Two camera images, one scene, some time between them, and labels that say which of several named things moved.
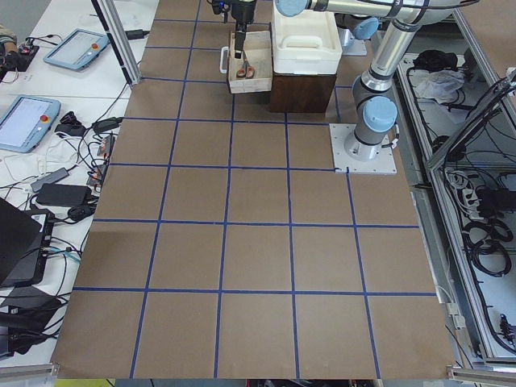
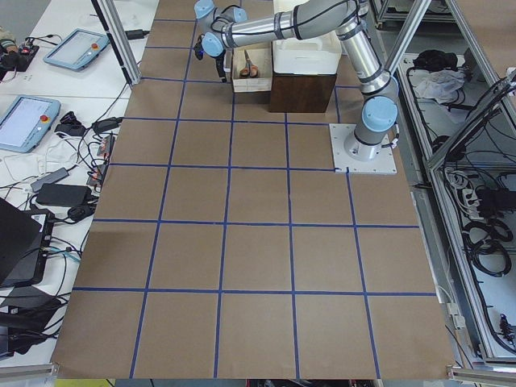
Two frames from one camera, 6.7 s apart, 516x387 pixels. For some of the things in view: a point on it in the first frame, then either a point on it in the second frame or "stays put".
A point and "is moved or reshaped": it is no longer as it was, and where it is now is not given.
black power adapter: (136, 34) stays put
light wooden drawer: (259, 52) stays put
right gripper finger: (239, 37) -> (219, 64)
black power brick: (73, 194) stays put
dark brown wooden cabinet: (299, 93) stays put
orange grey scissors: (247, 71) is moved or reshaped
